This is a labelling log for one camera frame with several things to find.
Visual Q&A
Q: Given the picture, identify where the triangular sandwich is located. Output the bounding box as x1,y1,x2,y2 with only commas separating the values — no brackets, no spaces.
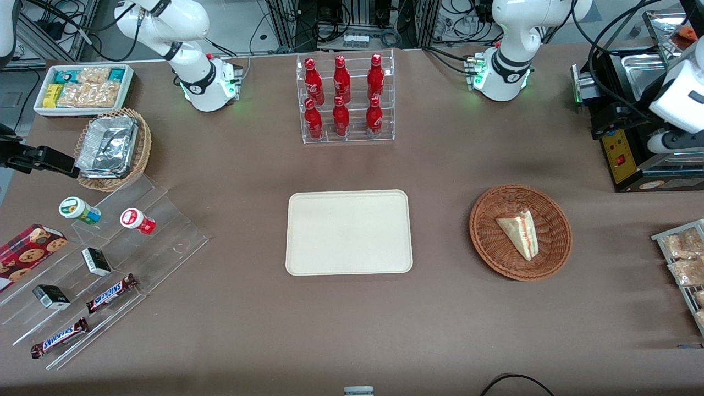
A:
495,208,539,262

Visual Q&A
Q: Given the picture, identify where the light wicker basket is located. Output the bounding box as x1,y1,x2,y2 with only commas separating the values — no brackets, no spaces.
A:
74,108,152,193

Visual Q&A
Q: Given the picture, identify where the beige plastic tray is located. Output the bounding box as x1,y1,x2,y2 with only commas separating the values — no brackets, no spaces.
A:
285,189,414,276

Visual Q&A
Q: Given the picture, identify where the brown wicker basket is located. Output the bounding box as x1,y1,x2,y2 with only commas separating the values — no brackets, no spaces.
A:
469,184,573,282

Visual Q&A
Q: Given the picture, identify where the white rectangular snack bin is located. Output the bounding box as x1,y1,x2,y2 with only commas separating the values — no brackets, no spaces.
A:
33,64,136,118

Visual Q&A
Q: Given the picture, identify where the green lid snack cup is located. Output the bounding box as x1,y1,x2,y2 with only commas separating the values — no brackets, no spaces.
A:
59,196,102,226

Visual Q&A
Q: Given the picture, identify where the stack of foil containers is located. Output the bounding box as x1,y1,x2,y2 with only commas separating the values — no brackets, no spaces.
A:
75,115,139,179

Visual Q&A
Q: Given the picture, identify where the clear bag of crackers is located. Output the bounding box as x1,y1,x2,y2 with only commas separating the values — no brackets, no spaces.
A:
57,81,122,109
77,67,111,85

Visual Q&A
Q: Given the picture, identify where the red cookie box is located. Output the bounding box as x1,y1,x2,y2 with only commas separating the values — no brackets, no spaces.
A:
0,223,68,293

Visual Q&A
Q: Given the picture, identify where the red lid snack cup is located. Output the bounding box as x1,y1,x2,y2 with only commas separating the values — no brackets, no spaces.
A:
120,208,157,235

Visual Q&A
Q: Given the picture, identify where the small black box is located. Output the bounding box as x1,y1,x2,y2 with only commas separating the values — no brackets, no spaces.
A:
32,284,72,310
81,247,113,277

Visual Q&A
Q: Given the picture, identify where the clear acrylic stepped display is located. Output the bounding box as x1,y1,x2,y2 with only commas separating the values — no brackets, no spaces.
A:
0,175,210,371

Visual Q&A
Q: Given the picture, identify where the Snickers chocolate bar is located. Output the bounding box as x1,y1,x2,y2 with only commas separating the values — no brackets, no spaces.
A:
30,317,90,360
86,273,139,315

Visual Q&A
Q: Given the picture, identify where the red cola bottle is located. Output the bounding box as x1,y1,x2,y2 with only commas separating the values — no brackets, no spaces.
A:
367,53,385,101
304,98,325,140
366,96,384,138
304,58,325,106
332,96,351,138
333,55,352,104

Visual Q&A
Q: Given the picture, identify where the clear acrylic bottle rack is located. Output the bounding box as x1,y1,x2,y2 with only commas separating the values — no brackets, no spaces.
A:
295,49,396,145

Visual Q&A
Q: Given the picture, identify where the grey box with green light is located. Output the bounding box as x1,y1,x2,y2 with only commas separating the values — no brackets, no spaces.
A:
571,64,599,106

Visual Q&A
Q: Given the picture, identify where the black food warmer machine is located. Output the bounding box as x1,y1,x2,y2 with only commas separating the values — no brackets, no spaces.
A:
572,8,704,193

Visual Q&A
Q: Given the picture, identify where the steel warmer pan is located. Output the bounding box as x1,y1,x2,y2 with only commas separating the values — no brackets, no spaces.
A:
621,54,669,102

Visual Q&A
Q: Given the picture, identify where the black floor cable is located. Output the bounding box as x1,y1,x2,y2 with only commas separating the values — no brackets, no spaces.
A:
479,373,556,396

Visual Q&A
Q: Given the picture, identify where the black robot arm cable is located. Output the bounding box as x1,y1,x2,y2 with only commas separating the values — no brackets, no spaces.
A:
572,0,669,124

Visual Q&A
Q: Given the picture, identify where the metal wire rack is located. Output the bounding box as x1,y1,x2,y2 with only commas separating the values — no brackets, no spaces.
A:
651,218,704,337

